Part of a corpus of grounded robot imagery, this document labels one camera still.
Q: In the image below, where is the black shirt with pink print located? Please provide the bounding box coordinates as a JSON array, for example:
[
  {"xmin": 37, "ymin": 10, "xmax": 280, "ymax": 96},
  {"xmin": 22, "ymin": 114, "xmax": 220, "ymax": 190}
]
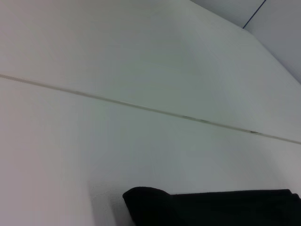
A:
[{"xmin": 122, "ymin": 186, "xmax": 301, "ymax": 226}]

